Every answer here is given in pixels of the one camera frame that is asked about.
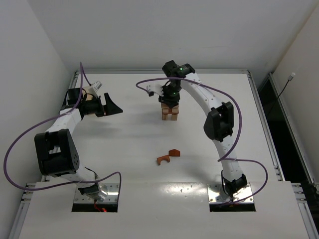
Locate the long light wood block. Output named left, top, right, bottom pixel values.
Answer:
left=161, top=103, right=179, bottom=112

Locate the long red-brown wood block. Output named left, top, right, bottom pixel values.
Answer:
left=161, top=109, right=179, bottom=115

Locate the light tan wood block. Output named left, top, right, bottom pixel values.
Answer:
left=171, top=114, right=178, bottom=121

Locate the clear plastic block box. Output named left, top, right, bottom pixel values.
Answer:
left=80, top=89, right=96, bottom=115

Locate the red-brown wedge block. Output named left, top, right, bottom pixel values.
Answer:
left=168, top=149, right=180, bottom=157

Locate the orange arch wood block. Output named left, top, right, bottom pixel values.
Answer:
left=157, top=155, right=170, bottom=166

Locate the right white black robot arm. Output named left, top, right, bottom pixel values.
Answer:
left=159, top=60, right=247, bottom=197

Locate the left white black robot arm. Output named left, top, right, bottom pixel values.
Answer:
left=34, top=88, right=123, bottom=199

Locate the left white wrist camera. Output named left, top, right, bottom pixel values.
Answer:
left=87, top=81, right=102, bottom=97

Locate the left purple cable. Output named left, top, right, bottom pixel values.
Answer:
left=3, top=61, right=122, bottom=197

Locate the purple cable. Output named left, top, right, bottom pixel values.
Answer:
left=136, top=78, right=269, bottom=206
left=3, top=61, right=122, bottom=197

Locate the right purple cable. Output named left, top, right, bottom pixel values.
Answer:
left=136, top=78, right=269, bottom=206

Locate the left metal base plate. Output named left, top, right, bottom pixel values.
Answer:
left=73, top=183, right=119, bottom=204

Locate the metal base plate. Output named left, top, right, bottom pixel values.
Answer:
left=207, top=183, right=254, bottom=205
left=73, top=183, right=119, bottom=204

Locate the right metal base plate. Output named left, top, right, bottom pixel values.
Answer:
left=207, top=183, right=254, bottom=205

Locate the black wall cable white plug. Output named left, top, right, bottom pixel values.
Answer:
left=268, top=72, right=296, bottom=113

